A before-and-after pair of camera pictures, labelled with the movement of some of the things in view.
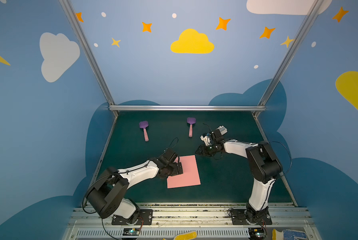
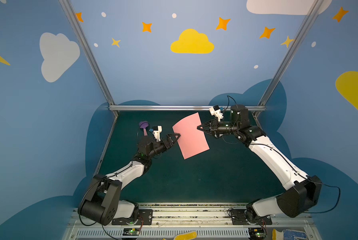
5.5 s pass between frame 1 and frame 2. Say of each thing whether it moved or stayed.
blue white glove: stayed
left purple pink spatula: stayed
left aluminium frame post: stayed
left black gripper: moved
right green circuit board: stayed
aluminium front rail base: stayed
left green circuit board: stayed
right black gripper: moved
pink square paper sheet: moved
